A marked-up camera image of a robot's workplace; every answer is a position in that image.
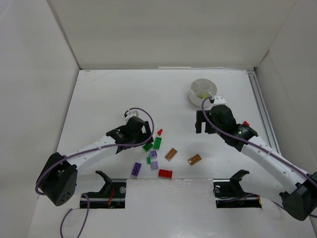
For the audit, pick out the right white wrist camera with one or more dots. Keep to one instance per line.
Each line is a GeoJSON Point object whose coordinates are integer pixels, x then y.
{"type": "Point", "coordinates": [217, 100]}

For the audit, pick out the red rectangular lego brick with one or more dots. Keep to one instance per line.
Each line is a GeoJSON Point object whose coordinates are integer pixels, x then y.
{"type": "Point", "coordinates": [165, 174]}

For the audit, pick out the pale lavender lego brick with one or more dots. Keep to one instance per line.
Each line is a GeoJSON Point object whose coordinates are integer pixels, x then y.
{"type": "Point", "coordinates": [154, 165]}

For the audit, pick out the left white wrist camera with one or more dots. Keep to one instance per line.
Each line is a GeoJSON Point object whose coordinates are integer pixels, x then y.
{"type": "Point", "coordinates": [131, 113]}

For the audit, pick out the white round divided container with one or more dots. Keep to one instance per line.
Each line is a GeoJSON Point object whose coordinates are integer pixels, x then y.
{"type": "Point", "coordinates": [201, 85]}

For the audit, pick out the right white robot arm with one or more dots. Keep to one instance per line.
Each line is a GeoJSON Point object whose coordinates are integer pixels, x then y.
{"type": "Point", "coordinates": [295, 190]}

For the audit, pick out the dark green square lego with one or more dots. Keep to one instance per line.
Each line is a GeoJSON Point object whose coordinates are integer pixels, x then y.
{"type": "Point", "coordinates": [147, 147]}

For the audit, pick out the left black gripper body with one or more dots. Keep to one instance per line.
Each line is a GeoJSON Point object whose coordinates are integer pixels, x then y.
{"type": "Point", "coordinates": [146, 131]}

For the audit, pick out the brown orange lego plate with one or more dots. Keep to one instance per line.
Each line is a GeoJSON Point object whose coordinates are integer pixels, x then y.
{"type": "Point", "coordinates": [195, 159]}

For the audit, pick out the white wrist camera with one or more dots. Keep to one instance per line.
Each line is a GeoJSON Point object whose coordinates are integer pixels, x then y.
{"type": "Point", "coordinates": [217, 100]}
{"type": "Point", "coordinates": [131, 113]}

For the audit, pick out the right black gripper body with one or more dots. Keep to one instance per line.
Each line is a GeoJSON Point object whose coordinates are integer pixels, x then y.
{"type": "Point", "coordinates": [202, 121]}

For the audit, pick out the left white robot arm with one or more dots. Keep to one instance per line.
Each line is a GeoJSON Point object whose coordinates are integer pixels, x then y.
{"type": "Point", "coordinates": [62, 175]}

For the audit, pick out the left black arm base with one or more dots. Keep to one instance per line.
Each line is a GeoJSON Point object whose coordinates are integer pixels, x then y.
{"type": "Point", "coordinates": [99, 191]}

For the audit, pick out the dark purple lego brick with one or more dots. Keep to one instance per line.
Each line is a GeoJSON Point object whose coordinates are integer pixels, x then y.
{"type": "Point", "coordinates": [136, 169]}

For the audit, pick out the light purple lego brick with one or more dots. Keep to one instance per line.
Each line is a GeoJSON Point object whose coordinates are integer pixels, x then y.
{"type": "Point", "coordinates": [153, 154]}

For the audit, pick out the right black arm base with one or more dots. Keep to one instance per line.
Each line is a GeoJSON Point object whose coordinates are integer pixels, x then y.
{"type": "Point", "coordinates": [229, 193]}

